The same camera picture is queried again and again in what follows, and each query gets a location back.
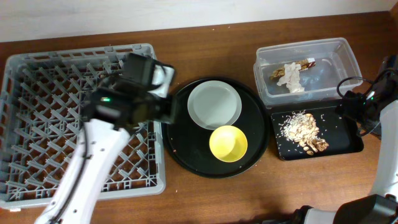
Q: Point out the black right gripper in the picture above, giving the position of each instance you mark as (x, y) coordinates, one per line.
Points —
(349, 104)

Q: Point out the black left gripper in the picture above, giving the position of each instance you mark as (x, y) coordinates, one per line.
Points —
(170, 109)

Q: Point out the food scraps pile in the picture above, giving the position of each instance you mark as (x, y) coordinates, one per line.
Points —
(300, 128)

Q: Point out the white tissue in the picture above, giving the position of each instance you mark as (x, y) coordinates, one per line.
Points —
(291, 78)

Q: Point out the gold snack wrapper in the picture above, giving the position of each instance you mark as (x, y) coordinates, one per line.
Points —
(304, 65)

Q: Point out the yellow bowl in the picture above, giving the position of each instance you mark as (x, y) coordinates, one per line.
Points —
(228, 144)

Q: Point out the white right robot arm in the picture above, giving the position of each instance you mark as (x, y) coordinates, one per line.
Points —
(376, 112)

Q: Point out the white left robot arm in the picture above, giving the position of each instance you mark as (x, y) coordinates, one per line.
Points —
(137, 93)

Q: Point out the grey plastic dishwasher rack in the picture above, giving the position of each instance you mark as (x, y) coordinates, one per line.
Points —
(41, 100)

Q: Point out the black rectangular tray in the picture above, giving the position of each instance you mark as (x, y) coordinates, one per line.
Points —
(337, 131)

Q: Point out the clear plastic bin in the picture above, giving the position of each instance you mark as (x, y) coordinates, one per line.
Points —
(334, 61)

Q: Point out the round black serving tray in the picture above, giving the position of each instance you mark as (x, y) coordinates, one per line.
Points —
(188, 144)

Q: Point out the grey round plate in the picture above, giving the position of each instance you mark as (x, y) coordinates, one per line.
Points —
(213, 104)

